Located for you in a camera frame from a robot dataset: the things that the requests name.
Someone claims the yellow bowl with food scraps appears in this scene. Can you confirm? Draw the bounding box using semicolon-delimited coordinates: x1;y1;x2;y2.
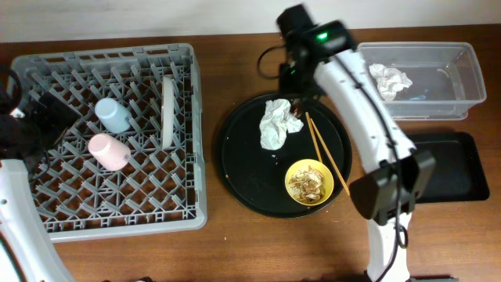
284;159;335;206

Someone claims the wooden chopstick left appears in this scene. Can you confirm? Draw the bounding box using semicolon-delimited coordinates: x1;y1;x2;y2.
305;112;323;163

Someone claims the round black tray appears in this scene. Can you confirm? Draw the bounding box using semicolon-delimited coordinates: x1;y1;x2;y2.
215;92;352;218

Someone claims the black rectangular tray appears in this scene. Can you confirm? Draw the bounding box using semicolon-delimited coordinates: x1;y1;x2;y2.
409;132;490;204

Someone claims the grey dishwasher rack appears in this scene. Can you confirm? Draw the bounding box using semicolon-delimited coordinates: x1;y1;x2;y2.
12;43;207;242

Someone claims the white round plate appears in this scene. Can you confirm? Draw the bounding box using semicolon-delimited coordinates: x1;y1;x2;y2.
161;76;174;150

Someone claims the small white napkin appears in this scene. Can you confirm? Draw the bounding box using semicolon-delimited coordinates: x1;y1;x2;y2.
369;63;413;101

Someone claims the pink cup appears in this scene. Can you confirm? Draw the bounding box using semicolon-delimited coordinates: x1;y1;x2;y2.
88;133;132;171

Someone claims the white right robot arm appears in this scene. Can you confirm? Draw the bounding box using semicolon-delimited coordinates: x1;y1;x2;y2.
276;4;435;281

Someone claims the wooden chopstick right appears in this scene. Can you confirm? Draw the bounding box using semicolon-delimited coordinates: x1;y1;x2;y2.
309;117;351;197

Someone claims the wooden chopstick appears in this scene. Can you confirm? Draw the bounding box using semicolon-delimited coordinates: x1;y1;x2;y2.
309;117;351;197
305;112;323;163

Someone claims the brown gold snack wrapper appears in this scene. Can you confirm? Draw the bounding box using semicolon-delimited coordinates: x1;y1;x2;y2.
290;98;303;119

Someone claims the large white napkin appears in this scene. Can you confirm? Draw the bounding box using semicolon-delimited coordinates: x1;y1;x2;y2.
259;99;304;150

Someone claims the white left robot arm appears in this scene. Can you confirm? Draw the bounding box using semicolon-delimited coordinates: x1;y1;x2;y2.
1;66;80;281

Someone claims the clear plastic bin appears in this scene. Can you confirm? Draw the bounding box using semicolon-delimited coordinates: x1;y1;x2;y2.
358;42;486;121

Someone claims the light blue cup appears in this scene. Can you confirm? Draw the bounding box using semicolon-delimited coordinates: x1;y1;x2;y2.
95;98;132;133

